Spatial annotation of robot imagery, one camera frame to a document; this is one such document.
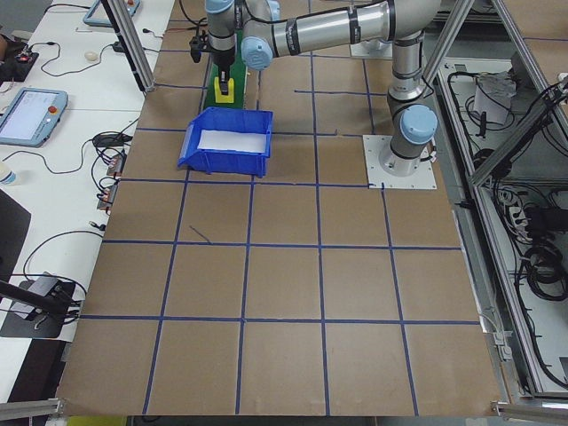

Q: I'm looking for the yellow foam block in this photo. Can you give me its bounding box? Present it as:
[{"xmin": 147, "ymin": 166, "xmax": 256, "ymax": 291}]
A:
[{"xmin": 213, "ymin": 75, "xmax": 238, "ymax": 106}]

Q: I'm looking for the green conveyor belt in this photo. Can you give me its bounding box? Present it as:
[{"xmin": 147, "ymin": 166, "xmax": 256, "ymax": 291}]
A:
[{"xmin": 204, "ymin": 25, "xmax": 250, "ymax": 110}]

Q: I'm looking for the white foam pad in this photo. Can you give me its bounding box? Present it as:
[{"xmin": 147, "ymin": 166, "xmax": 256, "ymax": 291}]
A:
[{"xmin": 197, "ymin": 128, "xmax": 268, "ymax": 154}]

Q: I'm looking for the blue plastic bin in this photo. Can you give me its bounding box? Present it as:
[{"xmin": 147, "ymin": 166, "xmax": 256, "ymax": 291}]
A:
[{"xmin": 177, "ymin": 106, "xmax": 275, "ymax": 180}]

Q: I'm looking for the blue grey teach pendant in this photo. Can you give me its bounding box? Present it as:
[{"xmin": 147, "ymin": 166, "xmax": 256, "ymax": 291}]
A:
[
  {"xmin": 83, "ymin": 0, "xmax": 145, "ymax": 29},
  {"xmin": 0, "ymin": 86, "xmax": 70, "ymax": 148}
]

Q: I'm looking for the white desk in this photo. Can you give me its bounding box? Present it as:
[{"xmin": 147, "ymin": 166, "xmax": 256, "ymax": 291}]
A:
[{"xmin": 0, "ymin": 0, "xmax": 177, "ymax": 400}]

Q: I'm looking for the black red electronic device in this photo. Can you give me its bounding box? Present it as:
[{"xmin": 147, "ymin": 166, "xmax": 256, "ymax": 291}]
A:
[{"xmin": 12, "ymin": 50, "xmax": 41, "ymax": 77}]

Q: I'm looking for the black monitor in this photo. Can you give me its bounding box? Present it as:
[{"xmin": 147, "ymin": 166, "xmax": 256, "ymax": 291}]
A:
[{"xmin": 0, "ymin": 187, "xmax": 33, "ymax": 286}]

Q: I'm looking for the white crumpled bag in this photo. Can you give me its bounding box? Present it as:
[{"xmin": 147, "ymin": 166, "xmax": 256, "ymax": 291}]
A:
[{"xmin": 473, "ymin": 72, "xmax": 517, "ymax": 127}]

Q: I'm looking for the aluminium profile bar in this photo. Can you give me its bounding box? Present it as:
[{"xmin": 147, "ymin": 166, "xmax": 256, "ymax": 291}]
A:
[
  {"xmin": 0, "ymin": 397, "xmax": 68, "ymax": 421},
  {"xmin": 489, "ymin": 398, "xmax": 568, "ymax": 423}
]

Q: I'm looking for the aluminium desk post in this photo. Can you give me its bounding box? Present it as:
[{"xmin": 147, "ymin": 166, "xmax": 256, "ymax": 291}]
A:
[{"xmin": 100, "ymin": 0, "xmax": 157, "ymax": 93}]

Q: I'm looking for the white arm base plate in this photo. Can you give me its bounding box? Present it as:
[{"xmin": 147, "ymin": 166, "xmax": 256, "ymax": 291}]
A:
[
  {"xmin": 350, "ymin": 41, "xmax": 394, "ymax": 59},
  {"xmin": 361, "ymin": 133, "xmax": 438, "ymax": 193}
]

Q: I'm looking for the aluminium frame post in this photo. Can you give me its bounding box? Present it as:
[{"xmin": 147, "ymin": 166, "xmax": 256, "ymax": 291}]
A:
[{"xmin": 422, "ymin": 0, "xmax": 476, "ymax": 86}]

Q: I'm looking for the black stand with base plate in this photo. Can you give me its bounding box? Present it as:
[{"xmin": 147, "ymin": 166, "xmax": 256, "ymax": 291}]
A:
[{"xmin": 0, "ymin": 272, "xmax": 78, "ymax": 340}]

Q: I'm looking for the V-shaped metal bar frame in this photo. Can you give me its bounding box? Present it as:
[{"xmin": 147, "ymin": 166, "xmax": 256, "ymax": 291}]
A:
[{"xmin": 432, "ymin": 0, "xmax": 568, "ymax": 409}]

